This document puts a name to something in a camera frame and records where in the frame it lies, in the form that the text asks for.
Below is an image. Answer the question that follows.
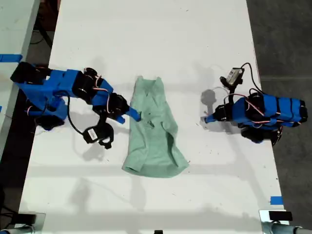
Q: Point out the metal clamp plate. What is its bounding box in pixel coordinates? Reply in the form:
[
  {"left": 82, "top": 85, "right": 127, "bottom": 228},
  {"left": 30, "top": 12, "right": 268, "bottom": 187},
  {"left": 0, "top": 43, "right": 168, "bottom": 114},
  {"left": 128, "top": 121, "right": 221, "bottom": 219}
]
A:
[
  {"left": 14, "top": 211, "right": 46, "bottom": 229},
  {"left": 258, "top": 209, "right": 291, "bottom": 225}
]

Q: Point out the grey metal pipe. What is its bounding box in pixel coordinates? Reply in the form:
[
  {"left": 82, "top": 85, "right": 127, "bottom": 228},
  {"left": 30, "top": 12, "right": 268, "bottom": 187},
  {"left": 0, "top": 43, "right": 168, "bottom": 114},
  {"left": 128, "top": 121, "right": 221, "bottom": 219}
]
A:
[
  {"left": 0, "top": 225, "right": 36, "bottom": 234},
  {"left": 262, "top": 220, "right": 312, "bottom": 234}
]

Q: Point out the thin white cable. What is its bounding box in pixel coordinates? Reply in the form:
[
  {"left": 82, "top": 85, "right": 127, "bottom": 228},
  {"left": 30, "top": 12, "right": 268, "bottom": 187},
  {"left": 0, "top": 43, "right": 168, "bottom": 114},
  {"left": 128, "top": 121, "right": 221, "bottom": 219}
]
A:
[{"left": 199, "top": 86, "right": 231, "bottom": 118}]

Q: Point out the arm camera box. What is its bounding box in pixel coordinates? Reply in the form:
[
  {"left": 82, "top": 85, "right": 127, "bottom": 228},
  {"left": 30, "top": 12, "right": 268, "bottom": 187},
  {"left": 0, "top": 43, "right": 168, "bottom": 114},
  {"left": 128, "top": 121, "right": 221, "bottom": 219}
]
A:
[
  {"left": 82, "top": 126, "right": 99, "bottom": 145},
  {"left": 228, "top": 67, "right": 245, "bottom": 86}
]

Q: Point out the arm camera stalk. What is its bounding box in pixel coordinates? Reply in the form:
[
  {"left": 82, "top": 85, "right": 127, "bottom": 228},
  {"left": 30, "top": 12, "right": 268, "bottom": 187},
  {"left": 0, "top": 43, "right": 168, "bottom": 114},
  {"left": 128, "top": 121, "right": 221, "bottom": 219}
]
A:
[
  {"left": 97, "top": 114, "right": 115, "bottom": 150},
  {"left": 219, "top": 76, "right": 238, "bottom": 104}
]

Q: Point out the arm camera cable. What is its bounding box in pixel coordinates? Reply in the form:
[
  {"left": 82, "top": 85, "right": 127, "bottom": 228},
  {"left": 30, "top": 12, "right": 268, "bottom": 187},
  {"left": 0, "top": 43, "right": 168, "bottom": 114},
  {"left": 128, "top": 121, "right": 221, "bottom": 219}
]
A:
[
  {"left": 66, "top": 94, "right": 86, "bottom": 136},
  {"left": 240, "top": 62, "right": 263, "bottom": 95}
]

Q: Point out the black floor cable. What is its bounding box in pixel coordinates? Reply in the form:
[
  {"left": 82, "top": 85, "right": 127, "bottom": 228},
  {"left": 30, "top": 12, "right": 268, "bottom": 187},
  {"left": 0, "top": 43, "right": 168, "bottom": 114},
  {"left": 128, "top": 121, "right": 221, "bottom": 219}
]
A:
[{"left": 30, "top": 17, "right": 53, "bottom": 48}]

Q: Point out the pale green T-shirt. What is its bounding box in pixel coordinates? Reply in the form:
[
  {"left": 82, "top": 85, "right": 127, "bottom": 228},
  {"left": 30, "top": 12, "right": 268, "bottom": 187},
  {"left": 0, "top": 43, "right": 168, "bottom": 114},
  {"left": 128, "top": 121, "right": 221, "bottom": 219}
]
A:
[{"left": 121, "top": 76, "right": 190, "bottom": 178}]

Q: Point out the small black box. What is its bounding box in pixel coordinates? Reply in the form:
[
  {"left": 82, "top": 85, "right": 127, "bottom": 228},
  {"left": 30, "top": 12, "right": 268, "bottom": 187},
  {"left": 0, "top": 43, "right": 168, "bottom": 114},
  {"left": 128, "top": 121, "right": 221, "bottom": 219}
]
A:
[
  {"left": 17, "top": 213, "right": 37, "bottom": 224},
  {"left": 269, "top": 211, "right": 293, "bottom": 221}
]

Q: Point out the grey side table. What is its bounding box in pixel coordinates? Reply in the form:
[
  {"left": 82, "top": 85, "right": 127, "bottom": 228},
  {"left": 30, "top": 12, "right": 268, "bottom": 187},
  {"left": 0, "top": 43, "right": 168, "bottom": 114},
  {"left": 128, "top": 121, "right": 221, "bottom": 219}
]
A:
[{"left": 0, "top": 0, "right": 41, "bottom": 161}]

